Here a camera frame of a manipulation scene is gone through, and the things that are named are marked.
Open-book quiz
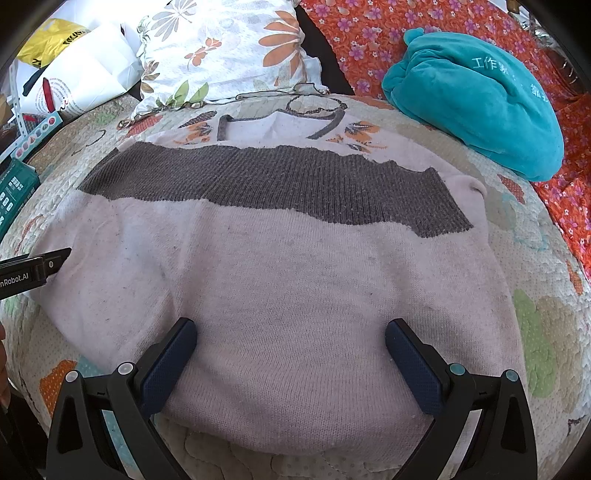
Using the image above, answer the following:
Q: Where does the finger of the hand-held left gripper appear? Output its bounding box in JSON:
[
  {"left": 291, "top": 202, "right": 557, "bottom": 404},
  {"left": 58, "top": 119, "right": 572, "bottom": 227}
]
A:
[{"left": 0, "top": 248, "right": 72, "bottom": 300}]

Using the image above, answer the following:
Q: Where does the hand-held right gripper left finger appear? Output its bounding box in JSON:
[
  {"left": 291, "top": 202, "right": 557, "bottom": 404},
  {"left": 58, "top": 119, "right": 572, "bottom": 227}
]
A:
[{"left": 45, "top": 318, "right": 199, "bottom": 480}]

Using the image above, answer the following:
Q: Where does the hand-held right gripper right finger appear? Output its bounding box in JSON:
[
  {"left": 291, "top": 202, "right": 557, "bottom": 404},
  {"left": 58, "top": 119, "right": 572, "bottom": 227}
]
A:
[{"left": 385, "top": 318, "right": 539, "bottom": 480}]

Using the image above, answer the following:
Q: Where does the pink and grey knit sweater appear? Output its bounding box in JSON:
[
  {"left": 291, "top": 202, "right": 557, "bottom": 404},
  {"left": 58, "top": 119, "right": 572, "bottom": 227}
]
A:
[{"left": 39, "top": 92, "right": 529, "bottom": 467}]

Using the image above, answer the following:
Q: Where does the green cardboard box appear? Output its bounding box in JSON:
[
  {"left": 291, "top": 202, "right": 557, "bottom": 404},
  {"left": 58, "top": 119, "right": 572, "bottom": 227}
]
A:
[{"left": 0, "top": 158, "right": 40, "bottom": 241}]

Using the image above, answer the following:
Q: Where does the white strip with coloured dots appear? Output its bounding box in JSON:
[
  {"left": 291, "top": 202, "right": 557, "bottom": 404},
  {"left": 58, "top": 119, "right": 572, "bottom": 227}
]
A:
[{"left": 0, "top": 111, "right": 63, "bottom": 166}]

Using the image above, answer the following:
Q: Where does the quilted floral bed cover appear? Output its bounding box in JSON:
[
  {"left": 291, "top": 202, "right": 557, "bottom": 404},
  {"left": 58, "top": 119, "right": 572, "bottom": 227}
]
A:
[{"left": 0, "top": 90, "right": 591, "bottom": 480}]

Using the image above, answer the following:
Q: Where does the white paper bag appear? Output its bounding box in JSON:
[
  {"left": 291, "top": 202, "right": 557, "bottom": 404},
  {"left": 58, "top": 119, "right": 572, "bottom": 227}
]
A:
[{"left": 16, "top": 22, "right": 145, "bottom": 121}]

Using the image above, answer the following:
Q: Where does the yellow plastic bag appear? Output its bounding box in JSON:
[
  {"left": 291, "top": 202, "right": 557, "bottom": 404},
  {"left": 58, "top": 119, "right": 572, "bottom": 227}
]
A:
[{"left": 17, "top": 17, "right": 93, "bottom": 70}]

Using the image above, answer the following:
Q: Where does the teal plush cushion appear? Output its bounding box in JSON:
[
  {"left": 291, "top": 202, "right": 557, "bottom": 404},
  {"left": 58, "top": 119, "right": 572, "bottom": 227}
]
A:
[{"left": 381, "top": 28, "right": 565, "bottom": 182}]

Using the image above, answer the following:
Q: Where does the orange floral sheet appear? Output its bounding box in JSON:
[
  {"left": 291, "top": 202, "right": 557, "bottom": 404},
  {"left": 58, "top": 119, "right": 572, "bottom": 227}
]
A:
[{"left": 300, "top": 0, "right": 591, "bottom": 273}]

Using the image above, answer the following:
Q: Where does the floral white pillow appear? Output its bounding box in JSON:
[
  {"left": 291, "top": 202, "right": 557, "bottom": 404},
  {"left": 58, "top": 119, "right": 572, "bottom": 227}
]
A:
[{"left": 137, "top": 0, "right": 322, "bottom": 112}]

